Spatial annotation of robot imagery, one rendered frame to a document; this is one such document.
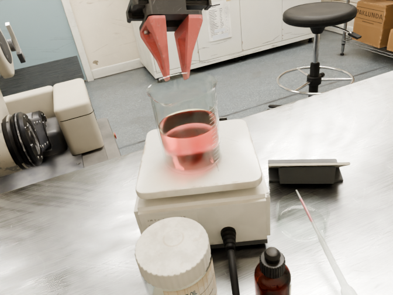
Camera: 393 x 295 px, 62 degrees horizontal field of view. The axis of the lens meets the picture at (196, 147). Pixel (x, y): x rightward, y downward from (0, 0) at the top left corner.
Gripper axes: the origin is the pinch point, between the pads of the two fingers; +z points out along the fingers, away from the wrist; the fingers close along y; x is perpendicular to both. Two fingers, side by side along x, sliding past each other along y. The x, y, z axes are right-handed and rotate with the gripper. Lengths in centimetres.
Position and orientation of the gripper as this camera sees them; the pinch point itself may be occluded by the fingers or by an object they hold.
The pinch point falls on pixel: (176, 73)
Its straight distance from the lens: 45.1
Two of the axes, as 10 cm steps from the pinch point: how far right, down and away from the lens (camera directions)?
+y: 9.3, -1.4, 3.3
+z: 1.3, 9.9, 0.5
